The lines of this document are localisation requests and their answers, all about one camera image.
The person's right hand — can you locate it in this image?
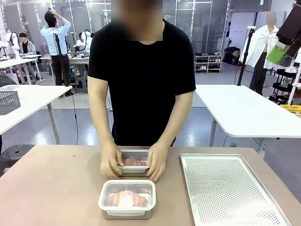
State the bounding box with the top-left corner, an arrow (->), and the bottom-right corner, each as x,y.
100,144 -> 125,179

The black bag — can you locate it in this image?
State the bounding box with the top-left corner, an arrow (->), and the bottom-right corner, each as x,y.
223,46 -> 241,66

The stainless steel container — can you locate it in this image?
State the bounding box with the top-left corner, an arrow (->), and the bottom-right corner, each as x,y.
117,168 -> 151,178
103,206 -> 151,220

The white background work table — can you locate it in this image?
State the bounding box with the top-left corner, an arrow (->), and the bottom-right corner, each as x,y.
0,54 -> 43,85
39,53 -> 90,86

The person's left forearm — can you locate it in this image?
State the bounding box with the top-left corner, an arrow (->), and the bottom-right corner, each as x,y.
161,103 -> 189,149

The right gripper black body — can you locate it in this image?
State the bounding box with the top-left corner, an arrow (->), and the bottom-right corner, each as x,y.
276,0 -> 301,47

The person in light blue shirt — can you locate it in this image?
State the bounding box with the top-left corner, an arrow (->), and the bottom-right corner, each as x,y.
40,10 -> 75,97

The black utility cart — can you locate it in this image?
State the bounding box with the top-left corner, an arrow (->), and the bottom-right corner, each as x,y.
269,68 -> 301,105

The person's left hand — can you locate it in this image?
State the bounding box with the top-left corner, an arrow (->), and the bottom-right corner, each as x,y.
145,145 -> 169,183

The clear lid with white rim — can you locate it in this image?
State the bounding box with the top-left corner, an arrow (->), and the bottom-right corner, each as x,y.
117,149 -> 151,171
98,179 -> 157,211

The grey plastic step stool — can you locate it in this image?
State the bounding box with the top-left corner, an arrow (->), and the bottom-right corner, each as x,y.
74,76 -> 89,94

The yellow plastic crate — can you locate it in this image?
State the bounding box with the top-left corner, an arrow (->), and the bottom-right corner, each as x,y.
279,104 -> 301,116

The white shoe rack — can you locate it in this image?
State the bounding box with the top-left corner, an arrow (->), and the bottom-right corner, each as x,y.
194,52 -> 223,74

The black hanging cable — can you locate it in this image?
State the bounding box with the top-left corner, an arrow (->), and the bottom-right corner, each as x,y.
71,93 -> 79,145

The seated person in grey jacket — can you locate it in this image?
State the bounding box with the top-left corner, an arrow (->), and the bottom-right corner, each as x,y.
18,32 -> 37,56

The golden brown croissant bread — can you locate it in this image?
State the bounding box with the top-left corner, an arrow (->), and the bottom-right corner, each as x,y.
107,190 -> 149,208
123,158 -> 148,167

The person in black t-shirt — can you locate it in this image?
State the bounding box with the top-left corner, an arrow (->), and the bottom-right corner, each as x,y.
87,0 -> 197,147

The person's right forearm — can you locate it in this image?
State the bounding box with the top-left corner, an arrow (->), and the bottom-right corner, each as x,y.
90,103 -> 117,148

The black tripod stand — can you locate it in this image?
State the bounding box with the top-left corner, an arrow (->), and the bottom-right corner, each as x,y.
237,26 -> 256,87

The black round stool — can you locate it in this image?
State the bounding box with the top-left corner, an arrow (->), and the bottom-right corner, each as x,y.
0,144 -> 36,178

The white table with grey leg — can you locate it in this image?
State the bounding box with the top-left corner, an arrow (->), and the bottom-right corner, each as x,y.
0,84 -> 73,145

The perforated aluminium baking tray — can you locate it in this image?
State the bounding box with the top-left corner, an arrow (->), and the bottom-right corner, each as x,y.
180,153 -> 292,226

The large white table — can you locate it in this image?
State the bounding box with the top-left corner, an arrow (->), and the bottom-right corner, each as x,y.
194,84 -> 301,153

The grey lattice basket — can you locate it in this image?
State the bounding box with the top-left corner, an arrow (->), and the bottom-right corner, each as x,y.
0,90 -> 21,116

